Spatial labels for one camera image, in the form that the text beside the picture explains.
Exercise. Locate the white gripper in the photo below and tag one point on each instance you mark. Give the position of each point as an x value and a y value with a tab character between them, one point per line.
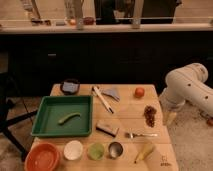
170	104

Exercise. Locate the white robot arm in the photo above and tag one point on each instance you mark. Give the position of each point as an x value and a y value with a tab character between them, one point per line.
186	84

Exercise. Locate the metal cup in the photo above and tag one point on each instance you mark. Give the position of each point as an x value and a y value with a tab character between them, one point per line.
115	150

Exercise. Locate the bunch of dark grapes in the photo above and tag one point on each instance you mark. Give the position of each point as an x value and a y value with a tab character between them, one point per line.
149	114

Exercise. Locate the yellow banana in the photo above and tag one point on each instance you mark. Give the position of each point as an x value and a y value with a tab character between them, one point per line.
146	149

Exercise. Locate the metal fork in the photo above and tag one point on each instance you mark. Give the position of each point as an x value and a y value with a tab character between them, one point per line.
133	135

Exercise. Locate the grey sponge block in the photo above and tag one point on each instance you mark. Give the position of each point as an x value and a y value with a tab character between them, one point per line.
106	128

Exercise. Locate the grey blue cloth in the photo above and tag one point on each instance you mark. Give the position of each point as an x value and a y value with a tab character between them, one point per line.
112	93

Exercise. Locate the white knife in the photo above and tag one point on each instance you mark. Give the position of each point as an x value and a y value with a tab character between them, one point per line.
105	103

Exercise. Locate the white bowl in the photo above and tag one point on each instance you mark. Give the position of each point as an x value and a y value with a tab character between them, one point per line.
73	150

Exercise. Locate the black bowl with blue item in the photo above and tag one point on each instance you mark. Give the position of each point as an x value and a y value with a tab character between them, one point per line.
70	86

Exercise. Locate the green bean pod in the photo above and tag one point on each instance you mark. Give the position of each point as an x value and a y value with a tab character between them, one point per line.
67	117

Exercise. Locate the green plastic tray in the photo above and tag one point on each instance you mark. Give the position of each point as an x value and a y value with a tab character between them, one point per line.
53	108

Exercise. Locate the dark red bowl on counter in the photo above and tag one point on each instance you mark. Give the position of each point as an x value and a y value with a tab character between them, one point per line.
88	21

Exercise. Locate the orange bowl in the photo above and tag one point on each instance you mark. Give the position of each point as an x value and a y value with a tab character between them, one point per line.
42	157

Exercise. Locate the orange fruit on counter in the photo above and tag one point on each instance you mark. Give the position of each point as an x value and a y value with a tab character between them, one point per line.
72	22

